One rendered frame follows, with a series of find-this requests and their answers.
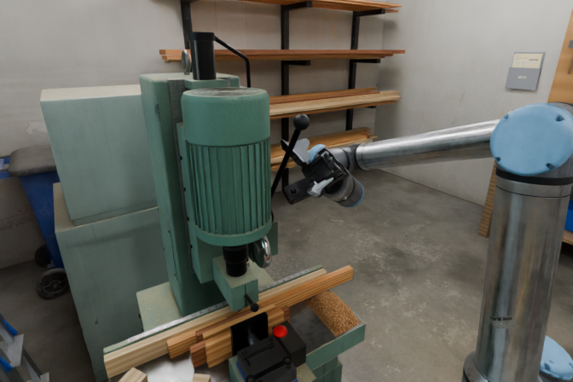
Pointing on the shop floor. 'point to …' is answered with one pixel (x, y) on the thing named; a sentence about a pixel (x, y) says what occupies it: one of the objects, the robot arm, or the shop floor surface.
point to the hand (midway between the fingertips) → (292, 165)
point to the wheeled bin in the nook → (35, 183)
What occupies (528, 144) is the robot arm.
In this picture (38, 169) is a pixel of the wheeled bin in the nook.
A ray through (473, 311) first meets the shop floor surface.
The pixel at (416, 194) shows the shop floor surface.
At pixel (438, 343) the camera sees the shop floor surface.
